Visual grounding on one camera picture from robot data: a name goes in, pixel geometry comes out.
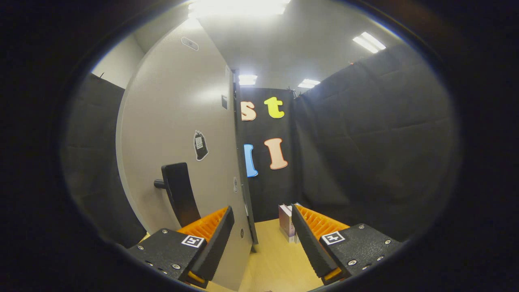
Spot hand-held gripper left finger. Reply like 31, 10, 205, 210
127, 205, 236, 289

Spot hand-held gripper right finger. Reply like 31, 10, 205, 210
291, 204, 406, 286

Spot black door handle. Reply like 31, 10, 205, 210
154, 162, 202, 228

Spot beige cabinet door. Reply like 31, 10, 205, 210
116, 18, 254, 292

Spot white spine book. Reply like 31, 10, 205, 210
290, 202, 304, 245

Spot purple cover book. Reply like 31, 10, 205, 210
278, 204, 296, 243

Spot dark grey cabinet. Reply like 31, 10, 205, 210
231, 69, 259, 246

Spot black backdrop cloth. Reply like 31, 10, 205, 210
61, 43, 461, 248

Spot large ceiling light panel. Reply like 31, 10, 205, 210
189, 0, 292, 19

